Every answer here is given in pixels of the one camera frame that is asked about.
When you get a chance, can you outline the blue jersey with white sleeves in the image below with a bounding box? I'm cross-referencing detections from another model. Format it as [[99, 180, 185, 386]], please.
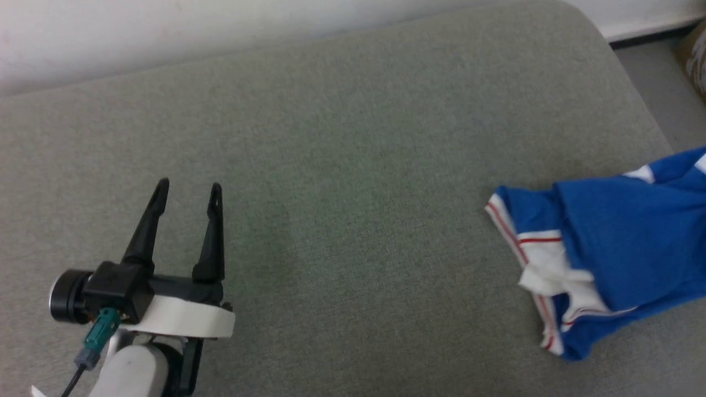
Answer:
[[485, 146, 706, 362]]

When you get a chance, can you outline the left black cable teal plug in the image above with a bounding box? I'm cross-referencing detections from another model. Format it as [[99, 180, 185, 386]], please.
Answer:
[[60, 307, 122, 397]]

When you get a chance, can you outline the brown cardboard box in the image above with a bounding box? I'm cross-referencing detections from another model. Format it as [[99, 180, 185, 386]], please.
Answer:
[[675, 21, 706, 103]]

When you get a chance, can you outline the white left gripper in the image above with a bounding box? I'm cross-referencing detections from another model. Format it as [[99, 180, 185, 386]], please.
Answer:
[[49, 177, 237, 339]]

